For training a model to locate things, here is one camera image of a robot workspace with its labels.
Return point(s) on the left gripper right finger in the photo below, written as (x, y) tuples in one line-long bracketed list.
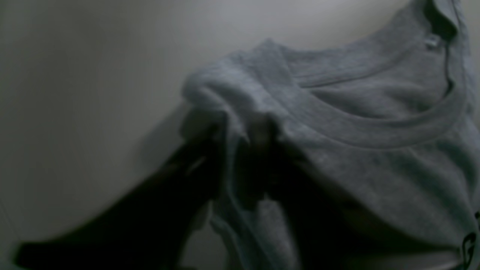
[(311, 223)]

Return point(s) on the grey T-shirt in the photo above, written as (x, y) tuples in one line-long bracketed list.
[(389, 118)]

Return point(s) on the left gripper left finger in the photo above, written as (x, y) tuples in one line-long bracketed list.
[(148, 227)]

